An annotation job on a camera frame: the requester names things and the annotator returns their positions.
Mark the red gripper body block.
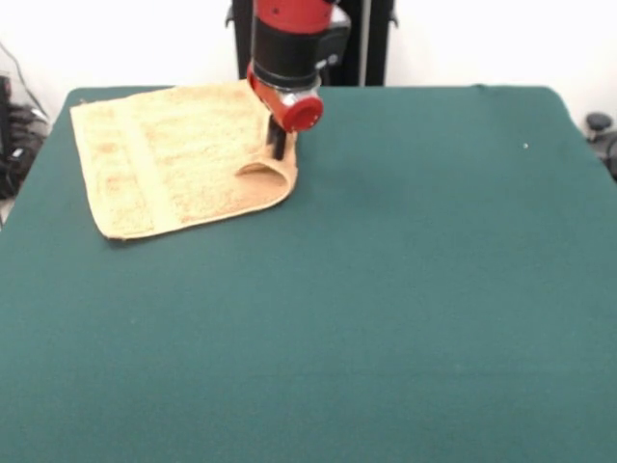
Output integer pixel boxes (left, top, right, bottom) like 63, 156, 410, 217
246, 62, 325, 134

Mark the tan terry towel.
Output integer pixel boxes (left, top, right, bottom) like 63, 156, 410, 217
69, 80, 299, 241

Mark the dark green table cloth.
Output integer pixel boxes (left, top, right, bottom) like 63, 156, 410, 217
0, 84, 617, 463

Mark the gray black floor stand base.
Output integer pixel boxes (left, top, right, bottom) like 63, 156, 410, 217
7, 103, 52, 200
585, 112, 617, 182

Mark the tall black box device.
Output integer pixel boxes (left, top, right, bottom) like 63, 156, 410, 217
0, 74, 13, 155

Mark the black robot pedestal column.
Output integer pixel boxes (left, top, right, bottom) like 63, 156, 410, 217
224, 0, 400, 88

